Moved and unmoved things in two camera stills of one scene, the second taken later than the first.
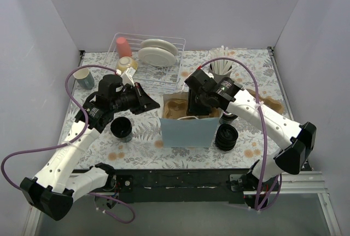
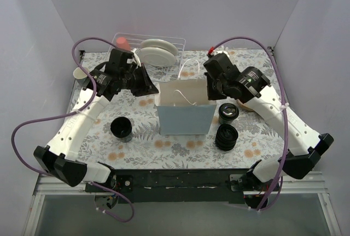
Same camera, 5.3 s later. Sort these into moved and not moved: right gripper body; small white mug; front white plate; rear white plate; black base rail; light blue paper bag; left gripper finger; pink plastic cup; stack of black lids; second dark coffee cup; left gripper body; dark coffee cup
Moved: light blue paper bag; left gripper finger; right gripper body; left gripper body
Not moved: pink plastic cup; dark coffee cup; rear white plate; stack of black lids; small white mug; black base rail; front white plate; second dark coffee cup
